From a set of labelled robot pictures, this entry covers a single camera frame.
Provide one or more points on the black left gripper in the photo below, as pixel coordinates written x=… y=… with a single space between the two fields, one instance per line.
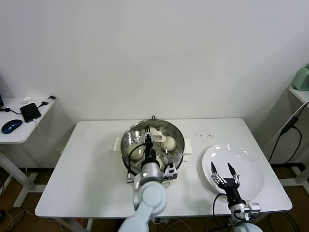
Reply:
x=149 y=153

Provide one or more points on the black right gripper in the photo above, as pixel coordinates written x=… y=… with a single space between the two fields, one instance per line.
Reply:
x=231 y=192

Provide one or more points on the round glass lid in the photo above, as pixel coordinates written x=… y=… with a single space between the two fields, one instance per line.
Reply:
x=157 y=132

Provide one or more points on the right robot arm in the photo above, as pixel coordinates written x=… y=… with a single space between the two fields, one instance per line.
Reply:
x=243 y=226

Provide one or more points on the steel perforated steamer basket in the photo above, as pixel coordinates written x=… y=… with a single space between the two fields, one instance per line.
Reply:
x=188 y=147

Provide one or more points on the white round plate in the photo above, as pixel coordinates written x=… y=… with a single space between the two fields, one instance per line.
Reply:
x=241 y=157

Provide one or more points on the white power strip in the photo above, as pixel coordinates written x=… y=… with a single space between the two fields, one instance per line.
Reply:
x=160 y=220

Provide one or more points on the black usb dongle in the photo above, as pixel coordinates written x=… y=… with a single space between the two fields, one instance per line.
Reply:
x=51 y=97

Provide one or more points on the white shelf table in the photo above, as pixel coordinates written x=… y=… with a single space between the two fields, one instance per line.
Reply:
x=299 y=93

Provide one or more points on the pale green appliance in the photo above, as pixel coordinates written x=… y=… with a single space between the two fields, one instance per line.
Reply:
x=301 y=79

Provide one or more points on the black smartphone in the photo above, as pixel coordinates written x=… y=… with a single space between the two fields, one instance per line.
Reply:
x=30 y=112

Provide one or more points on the white side desk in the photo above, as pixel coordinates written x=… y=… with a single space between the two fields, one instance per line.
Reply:
x=12 y=139

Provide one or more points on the blue computer mouse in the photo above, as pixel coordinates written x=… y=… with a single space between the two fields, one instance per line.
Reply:
x=11 y=126

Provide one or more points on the dark monitor edge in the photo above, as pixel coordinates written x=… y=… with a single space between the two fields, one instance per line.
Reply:
x=1 y=96

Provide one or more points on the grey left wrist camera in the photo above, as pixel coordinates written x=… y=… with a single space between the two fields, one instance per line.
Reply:
x=172 y=172

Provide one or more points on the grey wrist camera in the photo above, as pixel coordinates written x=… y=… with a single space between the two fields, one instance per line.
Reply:
x=253 y=207
x=172 y=172

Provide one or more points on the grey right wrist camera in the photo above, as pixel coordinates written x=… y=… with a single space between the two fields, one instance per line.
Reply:
x=253 y=207

